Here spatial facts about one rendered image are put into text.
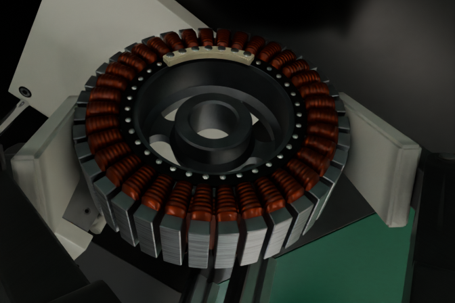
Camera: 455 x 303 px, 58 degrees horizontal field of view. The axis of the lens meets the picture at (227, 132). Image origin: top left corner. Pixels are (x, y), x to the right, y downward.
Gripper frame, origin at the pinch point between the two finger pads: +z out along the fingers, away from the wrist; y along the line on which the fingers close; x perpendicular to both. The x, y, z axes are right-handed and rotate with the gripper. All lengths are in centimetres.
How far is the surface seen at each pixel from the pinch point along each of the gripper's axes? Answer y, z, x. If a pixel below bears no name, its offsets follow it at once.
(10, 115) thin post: -13.8, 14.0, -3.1
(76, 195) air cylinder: -10.4, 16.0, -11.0
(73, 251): -7.8, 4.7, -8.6
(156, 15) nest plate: -2.6, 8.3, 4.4
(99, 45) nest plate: -6.4, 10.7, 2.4
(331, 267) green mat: 13.4, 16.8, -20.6
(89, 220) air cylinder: -9.3, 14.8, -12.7
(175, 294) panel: -2.7, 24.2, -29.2
